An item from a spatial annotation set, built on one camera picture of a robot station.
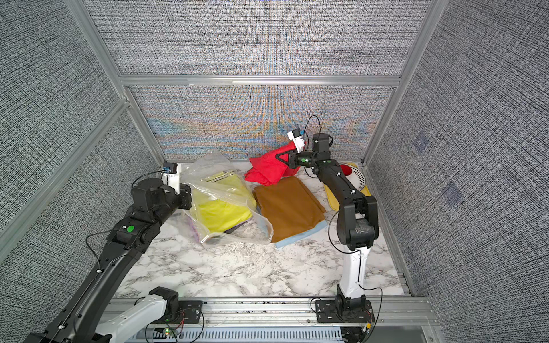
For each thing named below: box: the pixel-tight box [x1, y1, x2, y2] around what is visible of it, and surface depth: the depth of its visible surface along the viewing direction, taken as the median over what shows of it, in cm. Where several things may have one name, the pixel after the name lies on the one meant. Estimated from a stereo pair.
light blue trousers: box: [274, 219, 329, 249], surface depth 92 cm
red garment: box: [244, 141, 301, 187], surface depth 87 cm
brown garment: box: [253, 176, 326, 243], surface depth 95 cm
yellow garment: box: [191, 170, 257, 234], surface depth 92 cm
